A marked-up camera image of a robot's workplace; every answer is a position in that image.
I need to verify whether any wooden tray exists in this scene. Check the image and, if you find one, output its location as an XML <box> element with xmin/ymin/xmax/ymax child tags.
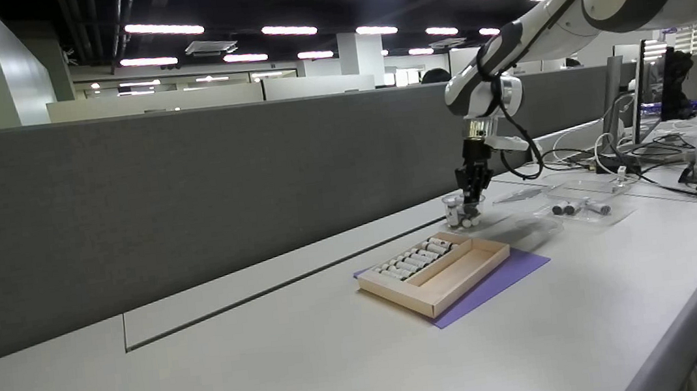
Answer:
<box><xmin>353</xmin><ymin>224</ymin><xmax>518</xmax><ymax>327</ymax></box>

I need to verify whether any grey desk partition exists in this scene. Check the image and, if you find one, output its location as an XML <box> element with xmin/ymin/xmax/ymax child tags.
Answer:
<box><xmin>0</xmin><ymin>55</ymin><xmax>664</xmax><ymax>371</ymax></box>

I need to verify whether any purple mat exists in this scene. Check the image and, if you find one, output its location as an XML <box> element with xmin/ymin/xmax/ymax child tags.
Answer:
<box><xmin>351</xmin><ymin>242</ymin><xmax>558</xmax><ymax>339</ymax></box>

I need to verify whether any black stand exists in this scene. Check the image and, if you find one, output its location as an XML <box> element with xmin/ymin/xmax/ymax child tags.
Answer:
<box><xmin>653</xmin><ymin>44</ymin><xmax>697</xmax><ymax>123</ymax></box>

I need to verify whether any monitor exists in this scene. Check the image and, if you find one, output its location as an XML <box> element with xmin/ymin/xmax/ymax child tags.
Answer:
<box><xmin>621</xmin><ymin>36</ymin><xmax>679</xmax><ymax>146</ymax></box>

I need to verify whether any heap of small grey cylinders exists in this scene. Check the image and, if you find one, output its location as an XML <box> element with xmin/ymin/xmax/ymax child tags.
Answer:
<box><xmin>445</xmin><ymin>198</ymin><xmax>484</xmax><ymax>231</ymax></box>

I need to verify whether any clear flat plastic tray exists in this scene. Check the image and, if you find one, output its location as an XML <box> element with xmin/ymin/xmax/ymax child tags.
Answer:
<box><xmin>543</xmin><ymin>185</ymin><xmax>639</xmax><ymax>231</ymax></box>

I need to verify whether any row of small grey cylinders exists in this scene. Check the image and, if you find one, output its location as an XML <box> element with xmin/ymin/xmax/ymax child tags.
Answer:
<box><xmin>368</xmin><ymin>234</ymin><xmax>458</xmax><ymax>285</ymax></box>

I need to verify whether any black cable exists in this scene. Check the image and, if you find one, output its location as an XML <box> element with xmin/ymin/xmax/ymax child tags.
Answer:
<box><xmin>619</xmin><ymin>143</ymin><xmax>697</xmax><ymax>224</ymax></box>

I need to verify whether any clear plastic cup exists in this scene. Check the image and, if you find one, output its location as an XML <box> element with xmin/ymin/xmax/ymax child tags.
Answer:
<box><xmin>441</xmin><ymin>189</ymin><xmax>490</xmax><ymax>232</ymax></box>

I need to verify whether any white cable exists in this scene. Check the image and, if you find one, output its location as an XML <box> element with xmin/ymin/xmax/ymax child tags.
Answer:
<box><xmin>545</xmin><ymin>92</ymin><xmax>646</xmax><ymax>184</ymax></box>

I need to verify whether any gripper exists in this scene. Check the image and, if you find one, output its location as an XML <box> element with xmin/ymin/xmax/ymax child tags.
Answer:
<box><xmin>451</xmin><ymin>136</ymin><xmax>499</xmax><ymax>205</ymax></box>

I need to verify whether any person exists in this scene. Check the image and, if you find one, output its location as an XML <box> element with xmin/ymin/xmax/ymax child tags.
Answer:
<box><xmin>419</xmin><ymin>66</ymin><xmax>452</xmax><ymax>85</ymax></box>

